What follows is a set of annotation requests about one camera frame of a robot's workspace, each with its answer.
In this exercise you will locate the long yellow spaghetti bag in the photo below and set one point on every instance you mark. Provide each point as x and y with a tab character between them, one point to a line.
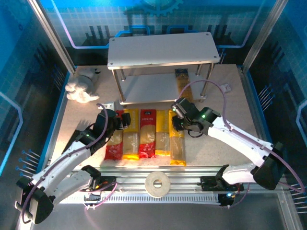
177	151

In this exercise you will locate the red spaghetti bag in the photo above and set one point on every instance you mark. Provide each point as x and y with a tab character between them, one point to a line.
114	148
147	134

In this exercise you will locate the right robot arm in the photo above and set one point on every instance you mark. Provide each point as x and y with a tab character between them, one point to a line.
239	139

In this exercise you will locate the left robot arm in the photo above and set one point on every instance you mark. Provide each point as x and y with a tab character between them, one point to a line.
60	163

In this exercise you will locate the white two-tier shelf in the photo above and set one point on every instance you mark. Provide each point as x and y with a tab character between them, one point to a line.
163	50

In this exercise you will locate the dark blue spaghetti bag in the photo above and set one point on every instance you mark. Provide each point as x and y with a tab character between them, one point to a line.
183	81

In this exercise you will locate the small white square block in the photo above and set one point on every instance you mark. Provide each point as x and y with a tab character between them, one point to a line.
226	87

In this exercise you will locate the white plush toy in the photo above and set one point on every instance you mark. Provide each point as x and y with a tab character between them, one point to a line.
81	88

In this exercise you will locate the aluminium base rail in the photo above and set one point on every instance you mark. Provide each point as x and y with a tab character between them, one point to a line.
187	172

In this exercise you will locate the aluminium frame post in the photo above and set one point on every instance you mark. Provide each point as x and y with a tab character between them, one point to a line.
261	33
50	33

